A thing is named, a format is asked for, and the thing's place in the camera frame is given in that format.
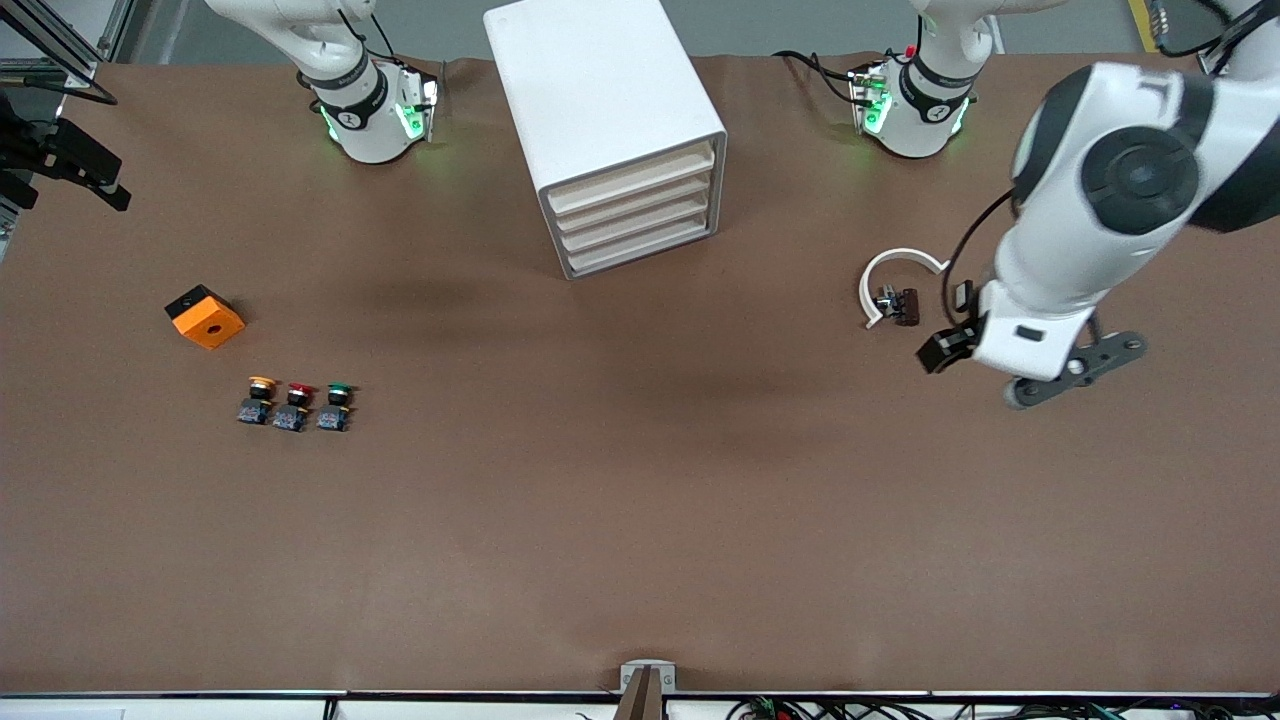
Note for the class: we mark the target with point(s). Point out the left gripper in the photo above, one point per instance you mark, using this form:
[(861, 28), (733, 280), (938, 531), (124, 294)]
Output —
[(944, 348)]

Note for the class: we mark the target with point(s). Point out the brown table mat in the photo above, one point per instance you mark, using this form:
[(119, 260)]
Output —
[(640, 500)]

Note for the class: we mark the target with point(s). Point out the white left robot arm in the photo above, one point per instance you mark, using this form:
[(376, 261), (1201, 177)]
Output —
[(1100, 230)]

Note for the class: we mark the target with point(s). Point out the aluminium frame profile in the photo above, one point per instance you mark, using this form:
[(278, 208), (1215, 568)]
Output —
[(75, 70)]

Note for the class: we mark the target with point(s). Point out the yellow push button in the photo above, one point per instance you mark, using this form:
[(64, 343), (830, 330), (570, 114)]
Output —
[(258, 395)]

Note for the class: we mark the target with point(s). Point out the brown cylinder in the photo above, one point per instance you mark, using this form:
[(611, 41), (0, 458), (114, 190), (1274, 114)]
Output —
[(907, 307)]

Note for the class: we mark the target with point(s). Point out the black square push switch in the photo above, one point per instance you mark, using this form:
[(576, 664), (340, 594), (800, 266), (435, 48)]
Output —
[(964, 295)]

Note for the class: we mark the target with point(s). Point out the grey metal bracket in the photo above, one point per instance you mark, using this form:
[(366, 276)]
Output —
[(630, 678)]

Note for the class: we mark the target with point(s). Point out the orange black button enclosure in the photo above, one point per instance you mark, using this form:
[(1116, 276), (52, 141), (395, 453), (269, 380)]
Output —
[(208, 322)]

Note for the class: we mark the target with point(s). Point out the brown camera post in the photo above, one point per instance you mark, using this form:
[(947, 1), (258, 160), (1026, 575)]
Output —
[(640, 705)]

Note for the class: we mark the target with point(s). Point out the white semicircular clamp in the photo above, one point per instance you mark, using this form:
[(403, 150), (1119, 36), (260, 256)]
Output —
[(905, 254)]

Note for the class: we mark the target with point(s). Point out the silver metal fitting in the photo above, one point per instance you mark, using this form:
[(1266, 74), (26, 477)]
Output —
[(886, 300)]

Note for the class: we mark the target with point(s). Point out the red push button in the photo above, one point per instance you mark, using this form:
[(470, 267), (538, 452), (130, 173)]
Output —
[(295, 405)]

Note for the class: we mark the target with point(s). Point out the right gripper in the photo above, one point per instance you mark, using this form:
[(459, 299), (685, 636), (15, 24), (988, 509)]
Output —
[(62, 152)]

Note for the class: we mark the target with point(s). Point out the green push button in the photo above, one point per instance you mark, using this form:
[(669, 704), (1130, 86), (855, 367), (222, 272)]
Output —
[(335, 408)]

